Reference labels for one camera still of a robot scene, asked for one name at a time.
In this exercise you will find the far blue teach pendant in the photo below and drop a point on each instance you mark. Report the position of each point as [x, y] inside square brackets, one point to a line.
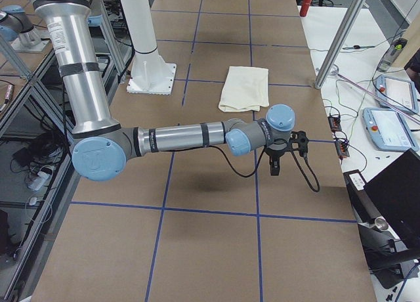
[400, 93]

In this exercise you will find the orange relay board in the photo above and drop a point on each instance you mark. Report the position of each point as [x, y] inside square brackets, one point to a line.
[342, 146]
[334, 123]

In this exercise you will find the black monitor stand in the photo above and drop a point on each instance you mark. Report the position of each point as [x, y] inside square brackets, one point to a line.
[387, 207]

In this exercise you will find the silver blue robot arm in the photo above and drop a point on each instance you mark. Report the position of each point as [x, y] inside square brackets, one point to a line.
[102, 146]
[14, 22]

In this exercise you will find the blue teach pendant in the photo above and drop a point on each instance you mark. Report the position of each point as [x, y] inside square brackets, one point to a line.
[388, 130]
[400, 93]

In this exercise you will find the white central mounting post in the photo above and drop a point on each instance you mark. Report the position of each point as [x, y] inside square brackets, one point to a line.
[150, 74]

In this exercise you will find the far orange relay board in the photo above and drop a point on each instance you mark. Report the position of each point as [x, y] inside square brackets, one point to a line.
[334, 123]

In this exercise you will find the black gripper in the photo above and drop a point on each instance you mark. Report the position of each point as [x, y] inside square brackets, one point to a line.
[274, 153]

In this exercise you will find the near orange relay board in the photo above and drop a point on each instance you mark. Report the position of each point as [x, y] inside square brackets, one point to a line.
[342, 146]

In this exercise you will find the aluminium frame post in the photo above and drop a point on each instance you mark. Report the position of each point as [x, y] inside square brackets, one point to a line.
[348, 20]

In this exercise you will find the clear drink bottle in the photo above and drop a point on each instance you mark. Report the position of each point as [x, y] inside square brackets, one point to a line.
[391, 54]

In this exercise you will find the cream long sleeve shirt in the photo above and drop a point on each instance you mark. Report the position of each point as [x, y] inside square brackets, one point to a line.
[245, 89]

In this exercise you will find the near blue teach pendant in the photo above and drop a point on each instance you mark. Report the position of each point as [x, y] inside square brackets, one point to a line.
[388, 130]

